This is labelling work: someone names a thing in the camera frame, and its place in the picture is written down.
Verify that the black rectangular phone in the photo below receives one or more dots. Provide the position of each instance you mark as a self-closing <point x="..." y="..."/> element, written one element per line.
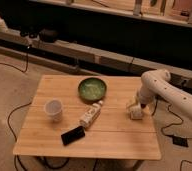
<point x="72" y="135"/>

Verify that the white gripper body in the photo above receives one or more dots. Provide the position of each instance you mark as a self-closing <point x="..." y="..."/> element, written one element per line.
<point x="141" y="99"/>

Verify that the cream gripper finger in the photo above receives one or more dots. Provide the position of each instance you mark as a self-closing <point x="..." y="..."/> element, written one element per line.
<point x="131" y="103"/>
<point x="143" y="106"/>

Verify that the dark round object on ledge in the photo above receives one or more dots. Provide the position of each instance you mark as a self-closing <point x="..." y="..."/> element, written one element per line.
<point x="47" y="35"/>

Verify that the white spray bottle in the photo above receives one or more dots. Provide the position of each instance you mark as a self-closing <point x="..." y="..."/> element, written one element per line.
<point x="3" y="25"/>

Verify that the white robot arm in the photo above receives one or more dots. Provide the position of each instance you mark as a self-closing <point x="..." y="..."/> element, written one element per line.
<point x="156" y="82"/>

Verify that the white plastic bottle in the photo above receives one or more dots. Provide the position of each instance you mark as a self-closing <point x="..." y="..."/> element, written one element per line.
<point x="91" y="114"/>

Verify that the black power adapter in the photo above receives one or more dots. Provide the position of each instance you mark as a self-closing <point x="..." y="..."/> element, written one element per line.
<point x="180" y="141"/>

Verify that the clear plastic cup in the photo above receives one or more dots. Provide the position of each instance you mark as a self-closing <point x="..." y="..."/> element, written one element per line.
<point x="53" y="110"/>

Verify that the green ceramic bowl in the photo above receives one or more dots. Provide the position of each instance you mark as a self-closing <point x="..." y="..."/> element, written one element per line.
<point x="92" y="89"/>

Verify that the wooden table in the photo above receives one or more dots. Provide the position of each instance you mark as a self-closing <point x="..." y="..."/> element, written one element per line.
<point x="60" y="124"/>

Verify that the white sponge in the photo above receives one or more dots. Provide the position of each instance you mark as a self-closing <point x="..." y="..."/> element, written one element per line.
<point x="136" y="112"/>

